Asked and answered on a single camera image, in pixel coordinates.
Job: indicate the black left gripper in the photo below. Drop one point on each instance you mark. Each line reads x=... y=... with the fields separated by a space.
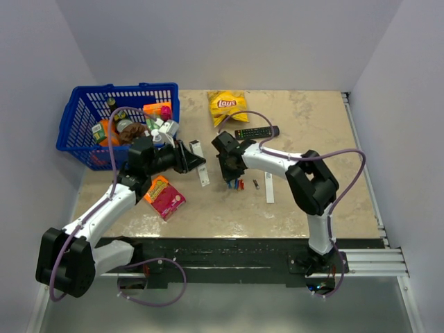
x=184 y=159

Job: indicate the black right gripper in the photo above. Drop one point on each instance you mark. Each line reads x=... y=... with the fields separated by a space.
x=227 y=175

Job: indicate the white remote battery cover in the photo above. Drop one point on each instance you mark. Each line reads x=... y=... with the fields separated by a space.
x=269 y=188

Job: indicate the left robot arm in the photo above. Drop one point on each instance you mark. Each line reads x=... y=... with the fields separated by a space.
x=69 y=259

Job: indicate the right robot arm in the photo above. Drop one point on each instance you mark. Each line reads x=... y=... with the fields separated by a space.
x=311 y=182

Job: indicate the black TV remote control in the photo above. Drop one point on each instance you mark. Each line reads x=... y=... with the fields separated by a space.
x=257 y=133

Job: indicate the small white-capped bottle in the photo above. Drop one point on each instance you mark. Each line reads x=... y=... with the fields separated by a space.
x=156 y=136

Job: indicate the pink orange candy box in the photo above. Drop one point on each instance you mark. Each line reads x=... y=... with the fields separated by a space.
x=164 y=198

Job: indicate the orange green snack box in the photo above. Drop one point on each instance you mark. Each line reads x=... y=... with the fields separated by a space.
x=161 y=110

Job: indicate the yellow Lays chips bag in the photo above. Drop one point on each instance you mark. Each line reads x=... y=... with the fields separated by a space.
x=223 y=104

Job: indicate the brown round package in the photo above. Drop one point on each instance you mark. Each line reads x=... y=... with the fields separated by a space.
x=132 y=132

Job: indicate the dark glass bottle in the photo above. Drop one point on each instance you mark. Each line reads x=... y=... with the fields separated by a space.
x=120 y=120

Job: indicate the orange juice carton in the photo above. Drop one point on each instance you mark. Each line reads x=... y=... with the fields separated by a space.
x=101 y=133

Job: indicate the blue plastic shopping basket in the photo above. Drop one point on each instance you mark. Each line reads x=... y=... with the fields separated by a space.
x=87 y=106

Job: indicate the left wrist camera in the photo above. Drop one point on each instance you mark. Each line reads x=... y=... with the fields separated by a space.
x=168 y=130

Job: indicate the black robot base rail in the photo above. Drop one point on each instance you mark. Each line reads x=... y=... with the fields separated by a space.
x=225 y=261

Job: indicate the aluminium frame rail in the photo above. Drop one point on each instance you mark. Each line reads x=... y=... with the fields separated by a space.
x=402 y=281

